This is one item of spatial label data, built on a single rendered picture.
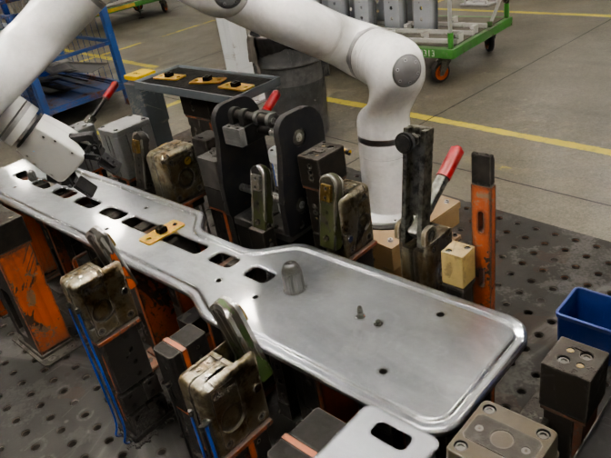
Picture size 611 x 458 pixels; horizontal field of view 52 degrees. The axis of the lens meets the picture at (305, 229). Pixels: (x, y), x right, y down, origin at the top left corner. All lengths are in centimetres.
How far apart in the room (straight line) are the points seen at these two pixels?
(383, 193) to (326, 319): 62
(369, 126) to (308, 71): 264
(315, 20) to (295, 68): 271
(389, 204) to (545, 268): 37
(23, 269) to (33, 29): 50
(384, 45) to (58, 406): 96
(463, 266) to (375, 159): 60
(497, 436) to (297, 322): 35
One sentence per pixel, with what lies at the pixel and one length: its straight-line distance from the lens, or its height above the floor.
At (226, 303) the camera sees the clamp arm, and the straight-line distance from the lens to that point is 74.
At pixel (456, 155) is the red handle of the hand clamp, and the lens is 96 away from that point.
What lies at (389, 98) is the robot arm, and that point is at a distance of 130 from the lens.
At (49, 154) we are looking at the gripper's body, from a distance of 122.
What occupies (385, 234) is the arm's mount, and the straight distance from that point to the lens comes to 141.
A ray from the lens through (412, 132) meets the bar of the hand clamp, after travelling 88.
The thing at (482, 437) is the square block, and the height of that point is 106.
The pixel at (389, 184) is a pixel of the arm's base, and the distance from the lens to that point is 143.
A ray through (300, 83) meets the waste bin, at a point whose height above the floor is 41.
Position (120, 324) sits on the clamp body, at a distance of 108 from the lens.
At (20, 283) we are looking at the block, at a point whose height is 89.
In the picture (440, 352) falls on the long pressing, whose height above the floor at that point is 100.
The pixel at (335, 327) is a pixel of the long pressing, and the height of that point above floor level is 100.
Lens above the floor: 153
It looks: 29 degrees down
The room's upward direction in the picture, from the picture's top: 10 degrees counter-clockwise
